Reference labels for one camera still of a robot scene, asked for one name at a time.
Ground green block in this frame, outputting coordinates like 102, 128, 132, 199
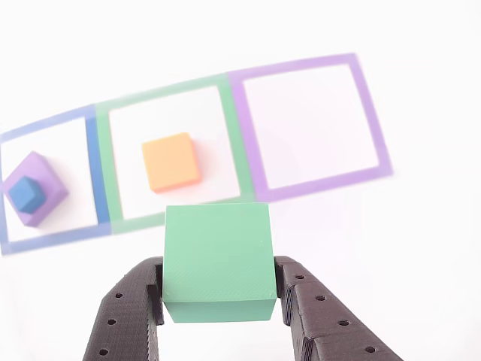
162, 202, 279, 323

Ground purple block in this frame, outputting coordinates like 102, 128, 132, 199
2, 150, 70, 229

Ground green tape square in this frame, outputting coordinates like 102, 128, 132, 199
95, 73, 256, 235

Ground blue tape square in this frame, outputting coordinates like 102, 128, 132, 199
0, 105, 113, 256

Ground orange block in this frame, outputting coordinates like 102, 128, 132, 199
141, 132, 203, 195

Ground purple tape square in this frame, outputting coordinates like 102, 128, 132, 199
227, 52, 394, 204

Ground small blue cube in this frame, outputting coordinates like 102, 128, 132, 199
8, 175, 47, 215

